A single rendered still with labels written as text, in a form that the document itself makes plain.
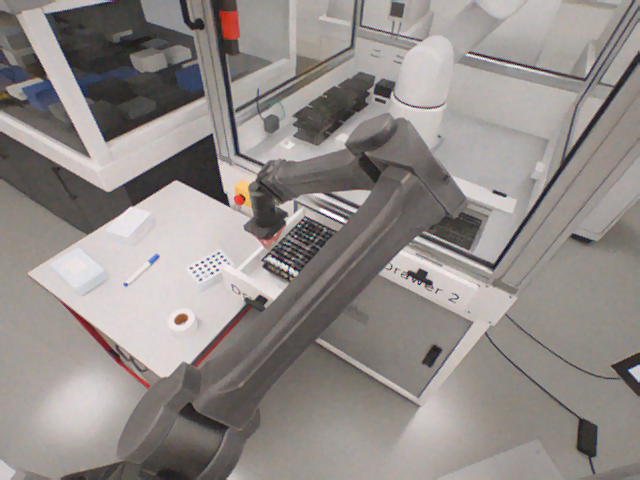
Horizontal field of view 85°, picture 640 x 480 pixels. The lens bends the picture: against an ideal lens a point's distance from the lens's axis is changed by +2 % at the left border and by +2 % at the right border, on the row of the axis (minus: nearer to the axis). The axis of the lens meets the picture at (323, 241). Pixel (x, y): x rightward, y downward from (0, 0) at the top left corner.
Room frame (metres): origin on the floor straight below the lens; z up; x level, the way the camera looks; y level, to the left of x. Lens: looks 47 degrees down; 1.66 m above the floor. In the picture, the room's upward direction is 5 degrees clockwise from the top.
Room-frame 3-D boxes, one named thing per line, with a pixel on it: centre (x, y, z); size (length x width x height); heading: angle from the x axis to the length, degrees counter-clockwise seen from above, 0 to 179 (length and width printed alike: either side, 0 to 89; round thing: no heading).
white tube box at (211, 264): (0.65, 0.35, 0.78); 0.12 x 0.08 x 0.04; 136
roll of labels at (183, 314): (0.46, 0.37, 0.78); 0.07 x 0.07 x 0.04
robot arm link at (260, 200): (0.61, 0.15, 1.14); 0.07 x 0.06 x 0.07; 169
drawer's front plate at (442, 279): (0.62, -0.29, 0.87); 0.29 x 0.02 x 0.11; 61
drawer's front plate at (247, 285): (0.49, 0.14, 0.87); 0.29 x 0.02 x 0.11; 61
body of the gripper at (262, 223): (0.61, 0.15, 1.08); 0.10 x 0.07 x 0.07; 149
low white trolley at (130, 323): (0.71, 0.49, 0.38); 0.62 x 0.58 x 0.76; 61
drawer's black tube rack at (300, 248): (0.67, 0.04, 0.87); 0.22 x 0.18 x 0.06; 151
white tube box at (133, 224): (0.80, 0.66, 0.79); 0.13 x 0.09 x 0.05; 166
